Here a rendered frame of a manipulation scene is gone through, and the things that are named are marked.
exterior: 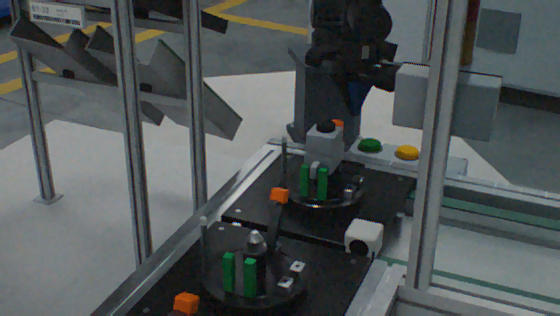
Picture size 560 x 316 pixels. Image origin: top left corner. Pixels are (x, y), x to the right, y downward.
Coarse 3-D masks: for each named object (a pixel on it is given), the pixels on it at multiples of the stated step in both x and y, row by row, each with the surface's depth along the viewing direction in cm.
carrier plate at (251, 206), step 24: (288, 168) 120; (360, 168) 120; (264, 192) 112; (384, 192) 113; (408, 192) 115; (240, 216) 106; (264, 216) 106; (288, 216) 106; (360, 216) 106; (384, 216) 106; (312, 240) 101; (336, 240) 100; (384, 240) 103
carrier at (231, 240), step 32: (224, 224) 104; (192, 256) 96; (224, 256) 84; (256, 256) 87; (288, 256) 93; (320, 256) 97; (352, 256) 97; (160, 288) 90; (192, 288) 90; (224, 288) 86; (256, 288) 87; (288, 288) 85; (320, 288) 90; (352, 288) 91
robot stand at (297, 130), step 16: (288, 48) 150; (304, 48) 149; (304, 64) 140; (304, 80) 144; (320, 80) 142; (304, 96) 145; (320, 96) 143; (336, 96) 144; (304, 112) 147; (320, 112) 145; (336, 112) 146; (288, 128) 158; (304, 128) 148; (352, 128) 149; (352, 144) 150
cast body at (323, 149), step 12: (324, 120) 107; (312, 132) 106; (324, 132) 105; (336, 132) 106; (312, 144) 106; (324, 144) 105; (336, 144) 106; (312, 156) 106; (324, 156) 105; (336, 156) 107; (312, 168) 104
